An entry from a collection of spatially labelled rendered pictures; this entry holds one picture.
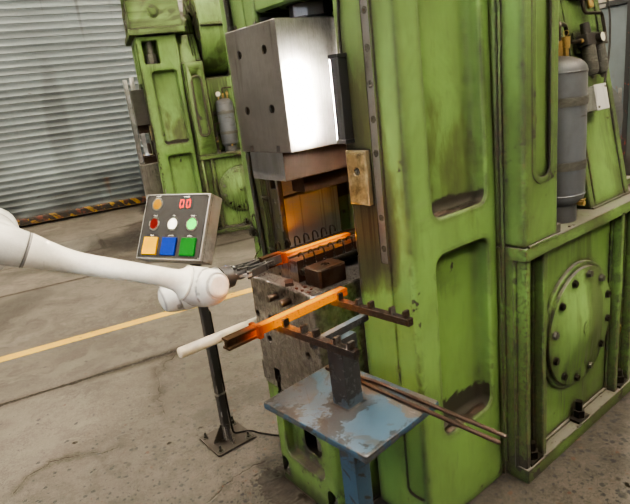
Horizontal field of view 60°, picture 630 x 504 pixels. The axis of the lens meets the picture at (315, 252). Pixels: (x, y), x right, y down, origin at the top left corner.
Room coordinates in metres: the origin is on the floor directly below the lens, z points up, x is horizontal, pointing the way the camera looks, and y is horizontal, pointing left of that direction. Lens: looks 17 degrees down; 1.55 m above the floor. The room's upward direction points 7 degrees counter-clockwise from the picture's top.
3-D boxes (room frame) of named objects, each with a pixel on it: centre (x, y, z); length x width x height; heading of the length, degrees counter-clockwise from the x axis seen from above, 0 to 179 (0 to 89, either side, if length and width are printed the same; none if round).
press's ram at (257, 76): (1.97, -0.07, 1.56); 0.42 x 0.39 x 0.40; 127
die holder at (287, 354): (1.96, -0.08, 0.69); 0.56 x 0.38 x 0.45; 127
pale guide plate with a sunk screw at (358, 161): (1.70, -0.17, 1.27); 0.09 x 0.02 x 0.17; 37
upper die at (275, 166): (2.00, -0.04, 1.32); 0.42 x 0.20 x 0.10; 127
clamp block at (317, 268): (1.77, -0.03, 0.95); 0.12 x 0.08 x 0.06; 127
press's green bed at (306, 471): (1.96, -0.08, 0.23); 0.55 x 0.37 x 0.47; 127
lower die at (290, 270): (2.00, -0.04, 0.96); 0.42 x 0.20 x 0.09; 127
